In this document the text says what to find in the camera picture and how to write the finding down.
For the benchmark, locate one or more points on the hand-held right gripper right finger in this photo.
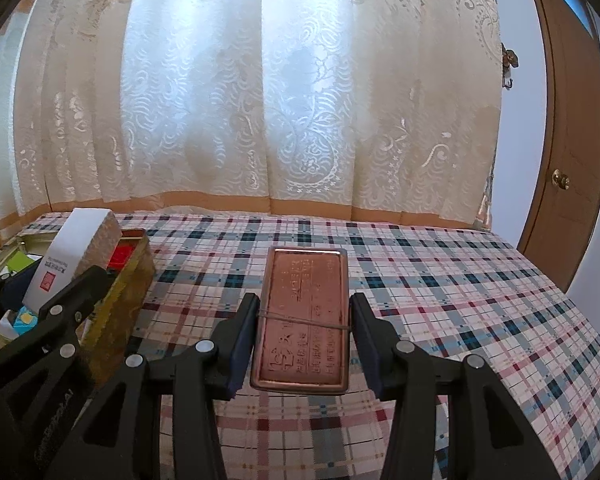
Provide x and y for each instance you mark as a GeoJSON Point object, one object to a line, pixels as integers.
{"type": "Point", "coordinates": [367, 345]}

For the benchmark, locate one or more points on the brown wooden door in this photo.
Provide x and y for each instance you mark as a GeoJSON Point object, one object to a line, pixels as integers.
{"type": "Point", "coordinates": [565, 110]}

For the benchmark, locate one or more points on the blue and yellow packet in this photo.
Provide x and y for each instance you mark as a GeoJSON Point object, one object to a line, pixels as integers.
{"type": "Point", "coordinates": [25, 321]}

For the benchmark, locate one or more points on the brass curtain hook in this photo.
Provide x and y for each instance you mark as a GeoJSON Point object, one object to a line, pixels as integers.
{"type": "Point", "coordinates": [508, 57]}

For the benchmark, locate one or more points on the lime green soccer print box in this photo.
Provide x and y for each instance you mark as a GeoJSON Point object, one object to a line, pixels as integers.
{"type": "Point", "coordinates": [17, 260]}

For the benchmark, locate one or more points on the brass door knob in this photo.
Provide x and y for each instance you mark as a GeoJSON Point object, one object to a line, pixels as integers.
{"type": "Point", "coordinates": [561, 179]}

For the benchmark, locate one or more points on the gold metal tin box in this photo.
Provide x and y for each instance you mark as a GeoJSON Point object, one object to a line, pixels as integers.
{"type": "Point", "coordinates": [125, 300]}

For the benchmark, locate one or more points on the copper embossed metal plate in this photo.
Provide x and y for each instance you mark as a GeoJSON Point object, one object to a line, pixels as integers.
{"type": "Point", "coordinates": [300, 320]}

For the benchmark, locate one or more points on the red studded block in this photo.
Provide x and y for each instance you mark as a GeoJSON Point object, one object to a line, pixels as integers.
{"type": "Point", "coordinates": [120, 257]}

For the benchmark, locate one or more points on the cream lace curtain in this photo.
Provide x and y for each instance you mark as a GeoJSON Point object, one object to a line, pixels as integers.
{"type": "Point", "coordinates": [280, 110]}

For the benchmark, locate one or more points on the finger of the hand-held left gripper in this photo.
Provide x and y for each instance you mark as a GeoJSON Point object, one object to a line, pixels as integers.
{"type": "Point", "coordinates": [75, 300]}
{"type": "Point", "coordinates": [10, 290]}

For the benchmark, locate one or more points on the white box with red label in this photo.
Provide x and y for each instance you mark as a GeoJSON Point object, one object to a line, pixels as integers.
{"type": "Point", "coordinates": [70, 245]}

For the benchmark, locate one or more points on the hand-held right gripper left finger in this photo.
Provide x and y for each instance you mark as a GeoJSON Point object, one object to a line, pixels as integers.
{"type": "Point", "coordinates": [240, 345]}

